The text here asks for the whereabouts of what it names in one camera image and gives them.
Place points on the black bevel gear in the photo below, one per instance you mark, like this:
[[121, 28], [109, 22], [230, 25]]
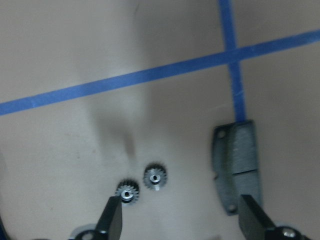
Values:
[[129, 192]]

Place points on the black brake pad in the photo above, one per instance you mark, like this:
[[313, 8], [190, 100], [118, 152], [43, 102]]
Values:
[[235, 163]]

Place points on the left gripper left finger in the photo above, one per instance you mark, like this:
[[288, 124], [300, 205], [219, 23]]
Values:
[[110, 223]]

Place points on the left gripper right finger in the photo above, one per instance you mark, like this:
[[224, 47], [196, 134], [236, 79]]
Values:
[[254, 223]]

